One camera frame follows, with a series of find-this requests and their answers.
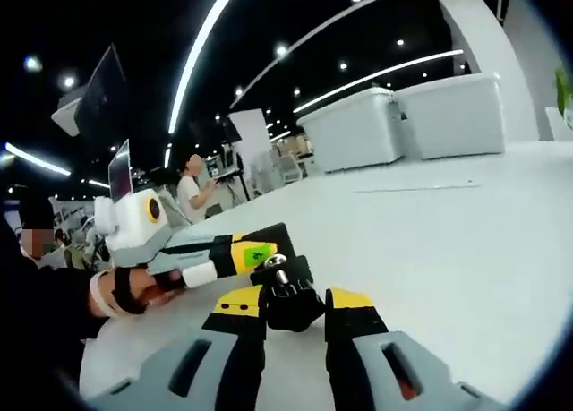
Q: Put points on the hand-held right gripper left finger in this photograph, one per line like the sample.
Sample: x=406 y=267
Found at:
x=237 y=339

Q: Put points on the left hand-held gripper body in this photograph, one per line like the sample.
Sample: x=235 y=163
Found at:
x=132 y=232

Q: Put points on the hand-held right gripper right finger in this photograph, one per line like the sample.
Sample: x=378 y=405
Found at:
x=353 y=339

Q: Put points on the black clamp fixture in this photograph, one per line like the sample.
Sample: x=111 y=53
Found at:
x=295 y=310

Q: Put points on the white desk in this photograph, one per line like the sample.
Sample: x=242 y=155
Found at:
x=403 y=250

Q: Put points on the person's left hand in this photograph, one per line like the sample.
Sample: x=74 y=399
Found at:
x=130 y=290

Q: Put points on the silver laptop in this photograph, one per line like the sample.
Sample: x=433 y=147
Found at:
x=120 y=173

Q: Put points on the person's head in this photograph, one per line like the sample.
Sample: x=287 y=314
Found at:
x=36 y=211

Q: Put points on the white office chair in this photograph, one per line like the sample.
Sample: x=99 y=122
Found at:
x=288 y=167

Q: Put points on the white ceiling air unit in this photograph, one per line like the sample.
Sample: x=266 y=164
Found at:
x=67 y=113

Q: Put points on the large dark hanging monitor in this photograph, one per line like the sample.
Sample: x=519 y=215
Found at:
x=100 y=97

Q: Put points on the white storage box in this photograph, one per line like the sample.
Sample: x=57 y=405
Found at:
x=353 y=133
x=452 y=115

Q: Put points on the green potted plant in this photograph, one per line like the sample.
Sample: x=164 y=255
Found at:
x=565 y=93

